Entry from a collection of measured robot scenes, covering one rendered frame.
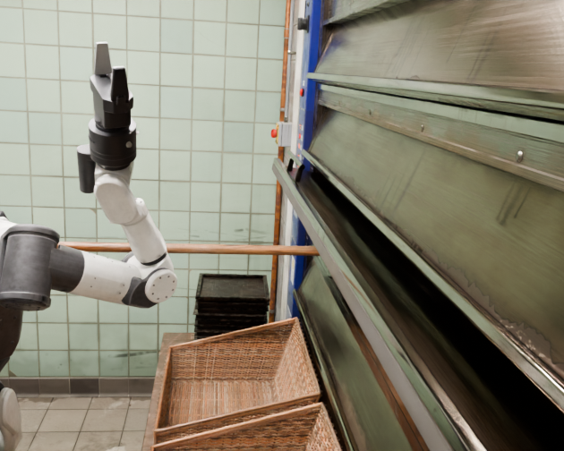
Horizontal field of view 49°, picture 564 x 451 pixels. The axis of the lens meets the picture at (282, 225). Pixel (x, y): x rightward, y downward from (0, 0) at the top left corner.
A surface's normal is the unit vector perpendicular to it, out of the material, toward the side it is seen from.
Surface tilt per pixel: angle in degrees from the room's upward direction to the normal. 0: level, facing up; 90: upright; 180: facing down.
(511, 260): 69
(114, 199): 113
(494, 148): 90
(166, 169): 90
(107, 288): 97
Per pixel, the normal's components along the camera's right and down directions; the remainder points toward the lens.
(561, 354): -0.91, -0.36
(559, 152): -0.99, -0.03
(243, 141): 0.11, 0.25
